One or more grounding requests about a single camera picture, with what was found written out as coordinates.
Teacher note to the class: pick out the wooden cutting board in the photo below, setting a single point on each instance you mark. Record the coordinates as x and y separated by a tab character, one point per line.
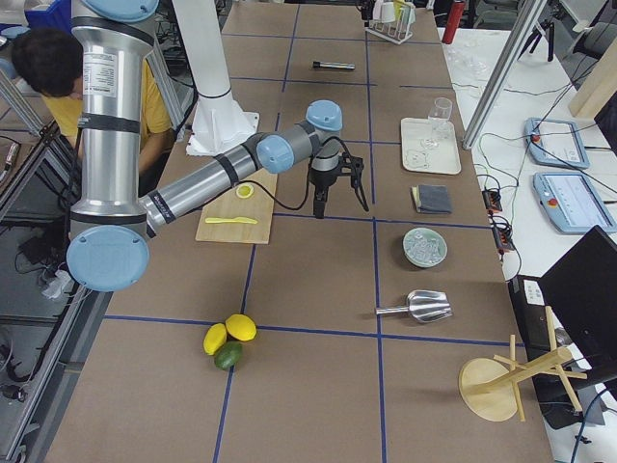
259	206

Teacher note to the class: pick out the clear wine glass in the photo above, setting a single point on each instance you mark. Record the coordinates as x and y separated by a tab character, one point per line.
438	116

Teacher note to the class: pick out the metal ice scoop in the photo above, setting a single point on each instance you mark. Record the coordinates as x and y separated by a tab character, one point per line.
424	306

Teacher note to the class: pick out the black power strip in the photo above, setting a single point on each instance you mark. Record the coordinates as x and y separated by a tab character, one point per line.
501	227

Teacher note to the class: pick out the lower blue teach pendant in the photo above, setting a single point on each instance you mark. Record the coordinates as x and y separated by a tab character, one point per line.
572	203

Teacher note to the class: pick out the black tripod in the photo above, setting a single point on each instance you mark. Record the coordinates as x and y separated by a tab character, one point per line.
544	29

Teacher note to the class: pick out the black laptop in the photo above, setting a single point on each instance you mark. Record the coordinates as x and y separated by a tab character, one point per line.
581	289

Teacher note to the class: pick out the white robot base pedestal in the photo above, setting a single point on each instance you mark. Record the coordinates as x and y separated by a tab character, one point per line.
219	123

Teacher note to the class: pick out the white wire cup rack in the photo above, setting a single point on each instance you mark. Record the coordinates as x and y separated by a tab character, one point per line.
395	32

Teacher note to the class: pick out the upper blue teach pendant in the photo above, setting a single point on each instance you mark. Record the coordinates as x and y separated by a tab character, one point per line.
555	143

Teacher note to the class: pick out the yellow plastic knife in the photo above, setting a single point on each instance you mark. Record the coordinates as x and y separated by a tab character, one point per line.
232	220

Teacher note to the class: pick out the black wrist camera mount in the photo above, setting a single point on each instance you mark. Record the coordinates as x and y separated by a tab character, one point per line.
352	167

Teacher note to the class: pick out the mint green cup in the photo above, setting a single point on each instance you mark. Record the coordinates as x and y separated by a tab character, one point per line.
408	15

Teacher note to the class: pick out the yellow cup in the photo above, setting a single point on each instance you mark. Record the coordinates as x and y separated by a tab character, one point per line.
399	8

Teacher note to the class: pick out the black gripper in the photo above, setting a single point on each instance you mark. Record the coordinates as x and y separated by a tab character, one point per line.
320	182
366	13

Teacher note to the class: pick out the blue teach pendant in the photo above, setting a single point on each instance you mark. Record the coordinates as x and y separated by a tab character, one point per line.
572	203
555	143

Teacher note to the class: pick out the folded grey cloth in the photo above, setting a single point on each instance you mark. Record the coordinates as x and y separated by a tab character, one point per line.
431	199

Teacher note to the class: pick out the aluminium frame post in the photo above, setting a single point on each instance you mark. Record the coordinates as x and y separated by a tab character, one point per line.
523	26

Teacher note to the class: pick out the green bowl of ice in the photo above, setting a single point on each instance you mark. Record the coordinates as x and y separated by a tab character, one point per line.
424	247

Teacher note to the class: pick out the green lime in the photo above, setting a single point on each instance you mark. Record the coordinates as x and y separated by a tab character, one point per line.
228	355

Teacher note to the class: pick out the wooden mug tree stand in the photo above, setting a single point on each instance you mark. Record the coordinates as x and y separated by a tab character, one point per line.
490	387

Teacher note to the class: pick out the cream bear serving tray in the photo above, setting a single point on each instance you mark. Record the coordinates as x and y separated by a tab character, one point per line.
424	150

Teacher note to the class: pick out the person in yellow shirt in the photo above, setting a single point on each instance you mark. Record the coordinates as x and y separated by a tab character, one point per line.
50	62

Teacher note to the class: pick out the remaining lemon slices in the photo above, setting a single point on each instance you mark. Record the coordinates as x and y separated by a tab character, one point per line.
244	191

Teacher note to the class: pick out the white cup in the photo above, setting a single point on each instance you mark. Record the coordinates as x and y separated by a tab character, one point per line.
377	10

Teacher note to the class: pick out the yellow lemon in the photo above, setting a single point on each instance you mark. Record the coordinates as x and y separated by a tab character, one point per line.
241	327
215	337

